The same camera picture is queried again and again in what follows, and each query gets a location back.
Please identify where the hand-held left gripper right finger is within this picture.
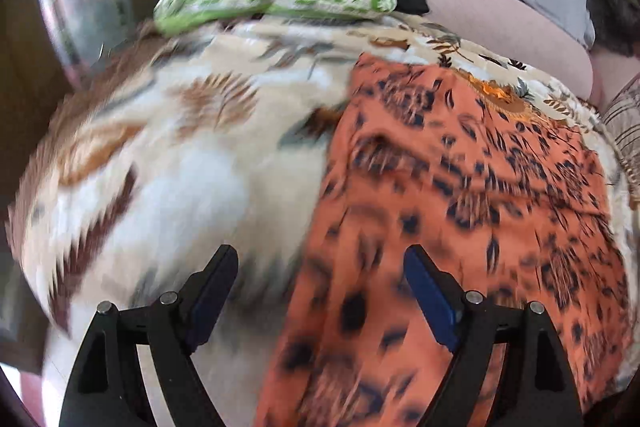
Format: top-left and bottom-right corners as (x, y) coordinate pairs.
(403, 244), (585, 427)

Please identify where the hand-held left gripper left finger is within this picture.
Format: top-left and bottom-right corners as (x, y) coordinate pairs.
(59, 244), (239, 427)

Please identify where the orange floral garment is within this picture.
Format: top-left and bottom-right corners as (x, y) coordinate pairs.
(260, 52), (632, 427)

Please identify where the leaf print fleece blanket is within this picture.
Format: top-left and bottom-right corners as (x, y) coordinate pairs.
(5, 14), (640, 427)

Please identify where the striped beige pillow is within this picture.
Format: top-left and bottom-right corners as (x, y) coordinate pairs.
(602, 74), (640, 188)

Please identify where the pink quilted bedsheet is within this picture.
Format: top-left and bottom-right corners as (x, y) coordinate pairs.
(415, 0), (640, 108)

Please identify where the dark fuzzy cloth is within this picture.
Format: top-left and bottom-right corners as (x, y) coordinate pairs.
(585, 0), (640, 58)

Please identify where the wooden cabinet frame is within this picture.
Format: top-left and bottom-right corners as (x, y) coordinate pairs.
(0, 0), (73, 208)

